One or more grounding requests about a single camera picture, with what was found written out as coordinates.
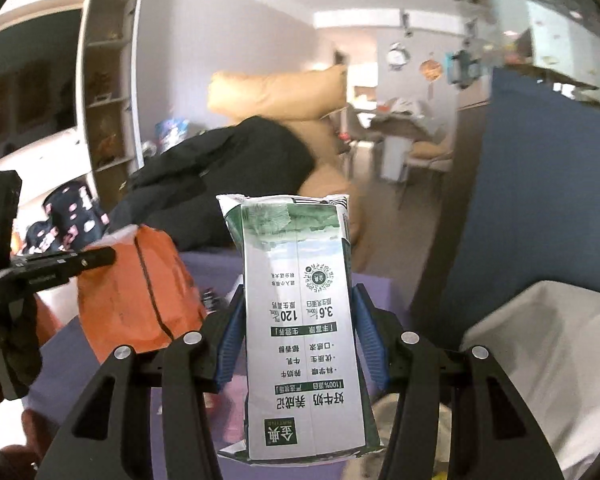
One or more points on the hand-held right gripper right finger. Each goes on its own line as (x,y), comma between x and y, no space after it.
(370,345)

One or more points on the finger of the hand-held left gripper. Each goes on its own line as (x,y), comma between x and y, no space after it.
(55,266)

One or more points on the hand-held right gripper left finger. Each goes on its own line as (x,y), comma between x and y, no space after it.
(230,345)

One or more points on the green and white milk carton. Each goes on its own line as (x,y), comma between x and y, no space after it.
(300,335)

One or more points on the orange snack bag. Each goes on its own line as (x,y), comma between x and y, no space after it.
(130,295)

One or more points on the beige plastic trash bag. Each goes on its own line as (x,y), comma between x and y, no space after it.
(442,435)

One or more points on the person's left forearm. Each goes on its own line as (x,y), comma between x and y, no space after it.
(37,435)

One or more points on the small black wrapper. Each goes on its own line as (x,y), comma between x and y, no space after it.
(211,299)

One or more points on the black bag with pink print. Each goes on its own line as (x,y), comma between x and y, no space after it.
(70,210)

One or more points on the purple table cover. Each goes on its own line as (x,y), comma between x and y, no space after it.
(65,355)

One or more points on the white display shelf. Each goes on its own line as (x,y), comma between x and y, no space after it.
(110,85)

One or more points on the white cloth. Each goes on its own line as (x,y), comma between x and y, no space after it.
(545,350)

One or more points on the colourful gift bag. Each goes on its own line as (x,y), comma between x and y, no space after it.
(172,132)

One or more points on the black jacket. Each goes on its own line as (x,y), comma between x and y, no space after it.
(230,160)

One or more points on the grey dining chair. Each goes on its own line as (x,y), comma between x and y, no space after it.
(430,155)

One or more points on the blue chair back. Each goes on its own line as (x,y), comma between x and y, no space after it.
(520,185)

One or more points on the dining table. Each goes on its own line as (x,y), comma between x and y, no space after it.
(395,122)

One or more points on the tan beanbag sofa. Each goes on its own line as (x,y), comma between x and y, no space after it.
(280,90)

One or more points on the black ceiling track light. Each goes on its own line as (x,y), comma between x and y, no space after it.
(406,22)

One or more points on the glass fish tank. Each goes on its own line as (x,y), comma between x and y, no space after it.
(555,20)

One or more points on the panda wall clock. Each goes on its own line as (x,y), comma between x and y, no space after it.
(396,55)

